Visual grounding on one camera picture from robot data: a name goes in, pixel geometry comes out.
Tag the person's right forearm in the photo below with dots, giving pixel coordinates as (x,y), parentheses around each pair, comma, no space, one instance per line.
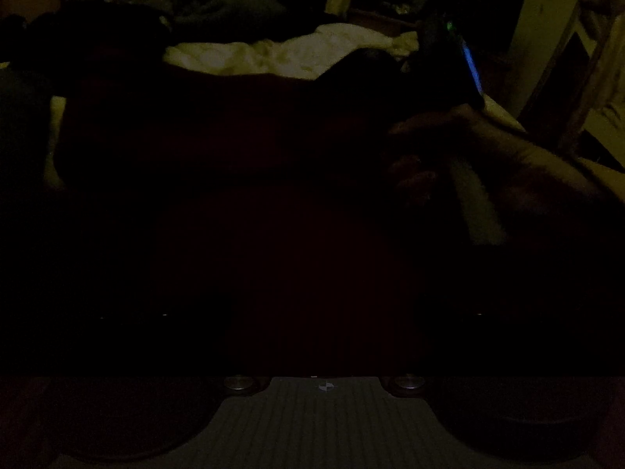
(576,190)

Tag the person's right hand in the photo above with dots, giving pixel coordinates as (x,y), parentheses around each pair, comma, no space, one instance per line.
(468,146)

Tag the black clothes pile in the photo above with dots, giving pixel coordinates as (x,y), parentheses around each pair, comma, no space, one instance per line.
(83,29)

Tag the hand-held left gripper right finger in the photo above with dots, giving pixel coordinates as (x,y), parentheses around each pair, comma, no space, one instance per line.
(488,347)

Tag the dark red sweater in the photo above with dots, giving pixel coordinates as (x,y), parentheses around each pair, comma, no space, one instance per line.
(219,156)

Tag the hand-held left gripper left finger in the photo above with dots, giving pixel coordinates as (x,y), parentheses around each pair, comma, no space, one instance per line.
(146,347)

